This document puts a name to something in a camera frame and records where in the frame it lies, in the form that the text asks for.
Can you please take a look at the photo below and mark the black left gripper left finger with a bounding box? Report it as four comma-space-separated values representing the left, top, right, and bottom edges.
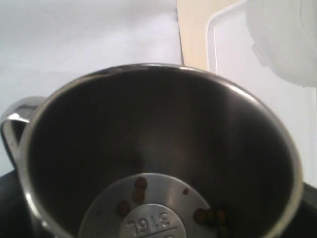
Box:
0, 171, 32, 238

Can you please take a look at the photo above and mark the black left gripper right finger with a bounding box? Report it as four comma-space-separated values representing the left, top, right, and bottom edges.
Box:
295, 183, 317, 238

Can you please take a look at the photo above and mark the steel mug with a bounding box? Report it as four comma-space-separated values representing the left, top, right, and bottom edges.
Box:
0, 64, 303, 238

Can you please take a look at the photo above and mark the translucent plastic container with label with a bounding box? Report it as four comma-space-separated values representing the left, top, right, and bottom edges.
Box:
246, 0, 317, 87

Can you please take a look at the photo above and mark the white curtain backdrop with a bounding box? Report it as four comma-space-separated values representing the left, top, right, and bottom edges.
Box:
0, 0, 181, 111

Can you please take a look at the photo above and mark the white plastic tray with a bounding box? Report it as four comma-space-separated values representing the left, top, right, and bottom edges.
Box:
206, 0, 317, 186

